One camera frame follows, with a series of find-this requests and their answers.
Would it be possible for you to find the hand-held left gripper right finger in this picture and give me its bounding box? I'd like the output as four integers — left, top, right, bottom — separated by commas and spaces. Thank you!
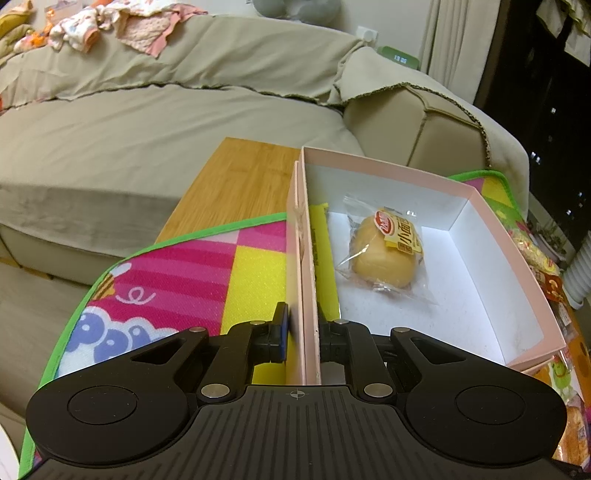
318, 308, 468, 403

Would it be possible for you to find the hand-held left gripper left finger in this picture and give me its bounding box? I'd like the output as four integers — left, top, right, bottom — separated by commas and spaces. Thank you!
130, 302, 291, 403

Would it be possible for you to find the pink cardboard box lid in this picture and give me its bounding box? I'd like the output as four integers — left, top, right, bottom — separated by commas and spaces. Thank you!
284, 159, 574, 385

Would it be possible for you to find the bread packet with yellow label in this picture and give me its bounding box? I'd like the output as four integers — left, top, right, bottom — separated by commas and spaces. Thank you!
336, 194, 439, 306

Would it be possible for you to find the pink cardboard box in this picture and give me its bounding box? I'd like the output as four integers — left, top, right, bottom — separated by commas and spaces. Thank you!
295, 147, 566, 386

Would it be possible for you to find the red orange snack packet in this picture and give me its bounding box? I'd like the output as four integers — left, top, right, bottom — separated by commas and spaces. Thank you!
539, 271, 568, 303

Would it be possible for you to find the small bread packet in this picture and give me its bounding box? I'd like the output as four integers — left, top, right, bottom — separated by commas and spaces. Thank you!
556, 399, 591, 464

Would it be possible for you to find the yellow green flat packet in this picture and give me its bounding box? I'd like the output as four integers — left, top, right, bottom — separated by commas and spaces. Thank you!
309, 202, 341, 320

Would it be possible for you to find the colourful play mat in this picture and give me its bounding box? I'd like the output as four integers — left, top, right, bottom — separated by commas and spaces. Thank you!
18, 170, 591, 480

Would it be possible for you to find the clear yellow snack packet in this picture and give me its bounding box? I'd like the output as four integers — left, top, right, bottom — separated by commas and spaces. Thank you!
508, 224, 561, 278

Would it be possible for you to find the beige sofa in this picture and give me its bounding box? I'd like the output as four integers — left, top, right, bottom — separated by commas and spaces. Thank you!
0, 0, 532, 287

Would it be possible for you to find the dark potted plant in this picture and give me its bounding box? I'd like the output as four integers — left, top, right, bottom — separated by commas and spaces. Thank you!
538, 217, 568, 261

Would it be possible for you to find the beige sofa cover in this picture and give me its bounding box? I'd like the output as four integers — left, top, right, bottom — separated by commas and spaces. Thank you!
0, 11, 532, 273

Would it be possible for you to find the white plant pot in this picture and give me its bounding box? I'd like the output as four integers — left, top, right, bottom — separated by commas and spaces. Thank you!
561, 244, 591, 311

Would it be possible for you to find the green digital clock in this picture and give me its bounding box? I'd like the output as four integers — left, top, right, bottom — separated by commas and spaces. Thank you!
377, 45, 419, 71

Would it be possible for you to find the beige curtain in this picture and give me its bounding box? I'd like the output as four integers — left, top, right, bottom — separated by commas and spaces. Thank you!
417, 0, 503, 108

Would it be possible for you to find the grey neck pillow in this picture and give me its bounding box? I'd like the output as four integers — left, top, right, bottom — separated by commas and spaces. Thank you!
252, 0, 343, 27

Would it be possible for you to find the pile of pink baby clothes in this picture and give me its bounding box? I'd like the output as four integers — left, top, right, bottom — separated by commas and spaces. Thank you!
46, 0, 211, 58

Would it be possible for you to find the hanging pale cloth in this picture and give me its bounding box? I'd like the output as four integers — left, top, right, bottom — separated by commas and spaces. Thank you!
534, 0, 591, 63

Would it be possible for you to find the yellow cushion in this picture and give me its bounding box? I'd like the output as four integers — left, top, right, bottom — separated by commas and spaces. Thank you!
0, 8, 34, 58

